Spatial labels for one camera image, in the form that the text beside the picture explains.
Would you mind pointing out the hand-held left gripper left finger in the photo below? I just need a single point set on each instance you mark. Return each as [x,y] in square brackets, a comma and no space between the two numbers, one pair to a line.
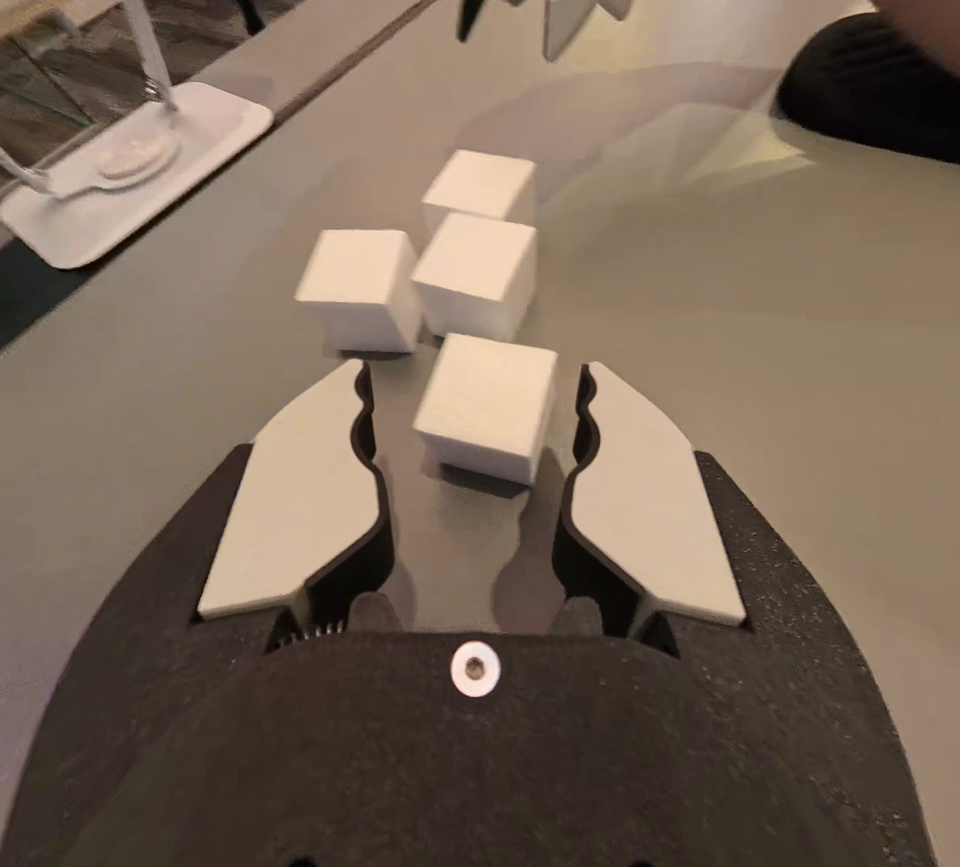
[292,507]

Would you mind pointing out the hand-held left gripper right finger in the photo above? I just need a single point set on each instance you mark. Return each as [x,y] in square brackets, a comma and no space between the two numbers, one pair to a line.
[652,507]

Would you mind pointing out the white hard foam cube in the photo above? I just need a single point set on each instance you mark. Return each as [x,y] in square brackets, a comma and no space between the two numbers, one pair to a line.
[472,267]
[487,394]
[352,274]
[480,181]

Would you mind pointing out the wooden book stand white base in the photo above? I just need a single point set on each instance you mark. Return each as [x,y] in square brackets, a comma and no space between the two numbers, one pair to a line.
[150,154]

